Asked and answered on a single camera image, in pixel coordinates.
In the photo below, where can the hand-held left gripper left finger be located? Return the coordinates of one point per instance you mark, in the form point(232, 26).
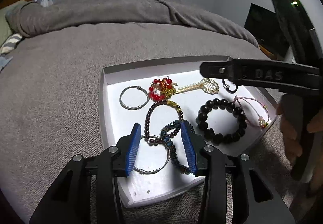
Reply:
point(132, 149)

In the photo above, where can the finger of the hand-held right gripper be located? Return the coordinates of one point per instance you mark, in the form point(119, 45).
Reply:
point(214, 70)

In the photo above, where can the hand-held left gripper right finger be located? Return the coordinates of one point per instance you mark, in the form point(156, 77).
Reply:
point(189, 148)

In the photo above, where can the gold pearl hairpin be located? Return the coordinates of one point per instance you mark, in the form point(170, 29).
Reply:
point(189, 88)

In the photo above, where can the white shallow tray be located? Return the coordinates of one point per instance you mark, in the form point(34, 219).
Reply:
point(151, 186)

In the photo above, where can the red bead ornament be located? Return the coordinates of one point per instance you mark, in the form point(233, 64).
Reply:
point(154, 96)

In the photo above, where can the person's right hand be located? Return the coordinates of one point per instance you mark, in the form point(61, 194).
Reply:
point(290, 138)

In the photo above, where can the wooden television stand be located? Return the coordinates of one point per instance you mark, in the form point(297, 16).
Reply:
point(268, 53)

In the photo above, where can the black television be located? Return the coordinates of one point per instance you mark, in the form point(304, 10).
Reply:
point(262, 24)

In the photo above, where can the gray bed cover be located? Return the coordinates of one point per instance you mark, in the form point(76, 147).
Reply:
point(50, 113)

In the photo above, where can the gray folded duvet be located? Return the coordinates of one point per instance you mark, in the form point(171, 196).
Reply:
point(101, 12)

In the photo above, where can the light blue blanket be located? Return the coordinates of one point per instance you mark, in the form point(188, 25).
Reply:
point(3, 62)

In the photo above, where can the striped pillow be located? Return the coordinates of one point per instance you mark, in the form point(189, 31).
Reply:
point(10, 43)

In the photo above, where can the white plastic bag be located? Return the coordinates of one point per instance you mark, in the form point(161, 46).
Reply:
point(46, 1)

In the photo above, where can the olive pillow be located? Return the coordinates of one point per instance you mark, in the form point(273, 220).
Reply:
point(3, 24)

